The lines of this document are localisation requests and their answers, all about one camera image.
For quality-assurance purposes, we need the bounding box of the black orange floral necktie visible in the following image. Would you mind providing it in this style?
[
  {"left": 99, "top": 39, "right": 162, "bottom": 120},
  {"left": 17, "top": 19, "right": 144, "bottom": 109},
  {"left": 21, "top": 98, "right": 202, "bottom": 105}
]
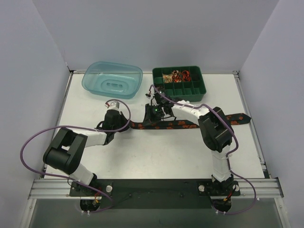
[{"left": 129, "top": 113, "right": 251, "bottom": 130}]

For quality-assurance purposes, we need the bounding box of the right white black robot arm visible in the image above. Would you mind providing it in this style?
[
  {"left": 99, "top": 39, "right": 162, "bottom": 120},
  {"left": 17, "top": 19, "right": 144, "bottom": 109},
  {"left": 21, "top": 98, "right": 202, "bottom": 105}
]
[{"left": 140, "top": 91, "right": 236, "bottom": 191}]

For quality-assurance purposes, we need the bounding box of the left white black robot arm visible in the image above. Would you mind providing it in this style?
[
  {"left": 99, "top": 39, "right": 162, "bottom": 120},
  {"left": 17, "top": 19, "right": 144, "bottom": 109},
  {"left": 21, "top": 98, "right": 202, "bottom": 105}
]
[{"left": 43, "top": 109, "right": 129, "bottom": 186}]

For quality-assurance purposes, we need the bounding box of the beige patterned rolled tie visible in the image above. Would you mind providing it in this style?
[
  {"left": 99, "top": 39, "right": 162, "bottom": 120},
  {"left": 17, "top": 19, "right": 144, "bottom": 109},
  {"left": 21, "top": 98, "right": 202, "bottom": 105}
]
[{"left": 162, "top": 74, "right": 173, "bottom": 84}]

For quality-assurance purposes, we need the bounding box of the green compartment organizer tray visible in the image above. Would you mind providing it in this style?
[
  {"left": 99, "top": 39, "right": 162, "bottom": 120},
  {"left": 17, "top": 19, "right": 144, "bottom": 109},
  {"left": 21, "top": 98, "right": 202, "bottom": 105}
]
[{"left": 152, "top": 66, "right": 207, "bottom": 102}]

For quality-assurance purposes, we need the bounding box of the red black rolled tie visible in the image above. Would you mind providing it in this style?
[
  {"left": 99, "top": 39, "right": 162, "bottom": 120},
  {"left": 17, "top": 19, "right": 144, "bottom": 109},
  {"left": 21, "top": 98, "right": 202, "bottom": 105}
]
[{"left": 171, "top": 70, "right": 182, "bottom": 83}]

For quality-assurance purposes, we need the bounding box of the orange red rolled tie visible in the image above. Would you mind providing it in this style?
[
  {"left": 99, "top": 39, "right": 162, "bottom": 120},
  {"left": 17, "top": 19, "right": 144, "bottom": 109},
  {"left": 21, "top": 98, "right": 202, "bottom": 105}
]
[{"left": 181, "top": 70, "right": 191, "bottom": 82}]

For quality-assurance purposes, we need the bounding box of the teal transparent plastic tub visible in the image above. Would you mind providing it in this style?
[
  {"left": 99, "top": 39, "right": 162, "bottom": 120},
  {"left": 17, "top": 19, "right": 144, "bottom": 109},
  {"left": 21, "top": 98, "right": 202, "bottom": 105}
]
[{"left": 82, "top": 61, "right": 143, "bottom": 99}]

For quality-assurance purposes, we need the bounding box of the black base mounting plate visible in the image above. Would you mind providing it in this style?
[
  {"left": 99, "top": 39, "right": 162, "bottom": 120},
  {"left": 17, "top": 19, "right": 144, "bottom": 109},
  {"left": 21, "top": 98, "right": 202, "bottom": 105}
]
[{"left": 80, "top": 179, "right": 233, "bottom": 211}]

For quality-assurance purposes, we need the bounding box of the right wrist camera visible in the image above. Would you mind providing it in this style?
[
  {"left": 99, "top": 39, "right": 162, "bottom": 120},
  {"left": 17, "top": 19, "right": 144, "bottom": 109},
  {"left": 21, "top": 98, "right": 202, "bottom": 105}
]
[{"left": 145, "top": 87, "right": 165, "bottom": 105}]

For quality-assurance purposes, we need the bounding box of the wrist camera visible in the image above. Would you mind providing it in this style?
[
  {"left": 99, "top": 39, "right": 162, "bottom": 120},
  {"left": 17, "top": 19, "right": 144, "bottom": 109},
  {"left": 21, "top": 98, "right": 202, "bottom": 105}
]
[
  {"left": 105, "top": 101, "right": 120, "bottom": 111},
  {"left": 145, "top": 87, "right": 165, "bottom": 105}
]

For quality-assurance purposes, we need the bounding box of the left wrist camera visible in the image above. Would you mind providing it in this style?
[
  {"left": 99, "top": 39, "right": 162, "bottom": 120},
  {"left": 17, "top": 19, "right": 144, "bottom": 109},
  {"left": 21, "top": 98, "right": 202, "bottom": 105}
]
[{"left": 105, "top": 101, "right": 120, "bottom": 111}]

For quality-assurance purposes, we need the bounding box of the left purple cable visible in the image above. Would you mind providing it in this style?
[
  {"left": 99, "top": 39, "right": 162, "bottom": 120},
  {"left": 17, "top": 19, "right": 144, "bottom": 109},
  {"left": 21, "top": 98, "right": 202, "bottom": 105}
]
[{"left": 19, "top": 99, "right": 131, "bottom": 213}]

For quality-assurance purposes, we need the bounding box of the purple cable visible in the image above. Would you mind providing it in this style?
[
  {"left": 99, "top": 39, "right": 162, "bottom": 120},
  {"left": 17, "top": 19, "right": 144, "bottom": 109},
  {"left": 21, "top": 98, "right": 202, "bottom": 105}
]
[
  {"left": 148, "top": 85, "right": 259, "bottom": 216},
  {"left": 19, "top": 99, "right": 131, "bottom": 213}
]

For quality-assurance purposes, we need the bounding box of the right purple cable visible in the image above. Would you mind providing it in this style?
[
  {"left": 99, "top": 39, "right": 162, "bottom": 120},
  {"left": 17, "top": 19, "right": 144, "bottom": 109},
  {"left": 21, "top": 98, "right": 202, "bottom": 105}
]
[{"left": 148, "top": 85, "right": 259, "bottom": 216}]

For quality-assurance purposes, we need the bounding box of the aluminium extrusion rail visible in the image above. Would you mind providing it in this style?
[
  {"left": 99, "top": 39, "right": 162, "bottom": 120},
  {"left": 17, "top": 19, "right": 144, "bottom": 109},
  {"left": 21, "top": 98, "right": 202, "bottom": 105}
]
[{"left": 29, "top": 179, "right": 284, "bottom": 200}]

